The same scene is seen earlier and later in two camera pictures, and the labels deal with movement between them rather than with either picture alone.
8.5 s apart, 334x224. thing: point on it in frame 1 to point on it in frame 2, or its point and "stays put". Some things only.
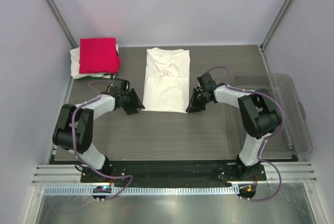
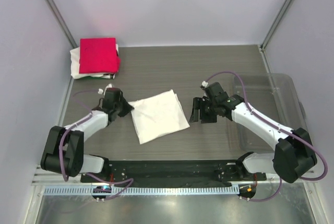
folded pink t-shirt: (98, 55) stays put
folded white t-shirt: (74, 55) stays put
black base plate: (173, 172) stays put
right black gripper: (194, 107) to (205, 119)
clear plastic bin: (295, 137) stays put
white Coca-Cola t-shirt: (166, 80) to (158, 115)
